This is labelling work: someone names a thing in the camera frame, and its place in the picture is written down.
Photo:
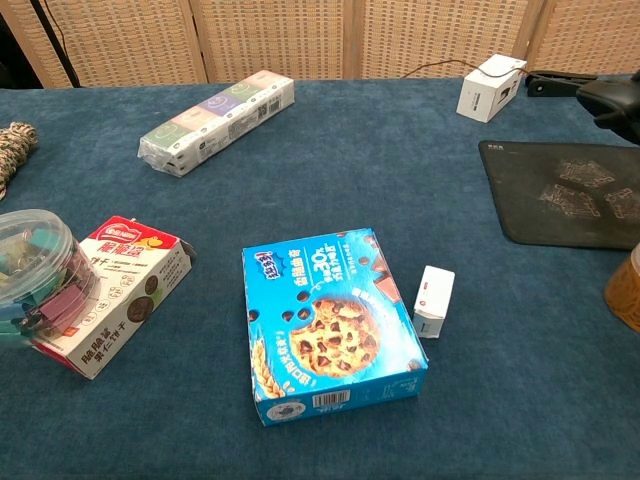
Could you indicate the small white box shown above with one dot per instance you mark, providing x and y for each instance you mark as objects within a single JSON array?
[{"x": 434, "y": 300}]

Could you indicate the blue table cloth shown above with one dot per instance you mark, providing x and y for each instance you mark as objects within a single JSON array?
[{"x": 350, "y": 175}]

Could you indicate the blue chocolate cookie box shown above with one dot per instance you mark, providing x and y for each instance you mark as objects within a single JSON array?
[{"x": 330, "y": 320}]

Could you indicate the woven folding screen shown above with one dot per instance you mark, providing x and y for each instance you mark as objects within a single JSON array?
[{"x": 275, "y": 35}]

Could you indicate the black stapler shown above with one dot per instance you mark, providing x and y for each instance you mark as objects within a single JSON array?
[{"x": 555, "y": 85}]

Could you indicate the wrapped tissue multipack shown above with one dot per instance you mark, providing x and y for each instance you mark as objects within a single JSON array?
[{"x": 215, "y": 125}]

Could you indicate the black tripod stand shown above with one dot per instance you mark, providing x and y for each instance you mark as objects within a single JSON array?
[{"x": 57, "y": 45}]

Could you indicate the round brown lidded container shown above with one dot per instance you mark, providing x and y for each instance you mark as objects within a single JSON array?
[{"x": 625, "y": 290}]

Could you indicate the black mouse pad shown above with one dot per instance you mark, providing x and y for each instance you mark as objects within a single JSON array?
[{"x": 530, "y": 200}]

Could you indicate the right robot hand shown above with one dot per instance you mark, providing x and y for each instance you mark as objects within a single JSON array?
[{"x": 622, "y": 127}]

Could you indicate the red white biscuit box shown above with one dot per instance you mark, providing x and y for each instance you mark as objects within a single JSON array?
[{"x": 135, "y": 280}]

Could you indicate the white rectangular carton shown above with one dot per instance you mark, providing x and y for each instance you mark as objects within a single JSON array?
[{"x": 487, "y": 92}]

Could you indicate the clear jar of binder clips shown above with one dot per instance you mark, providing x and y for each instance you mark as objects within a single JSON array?
[{"x": 40, "y": 270}]

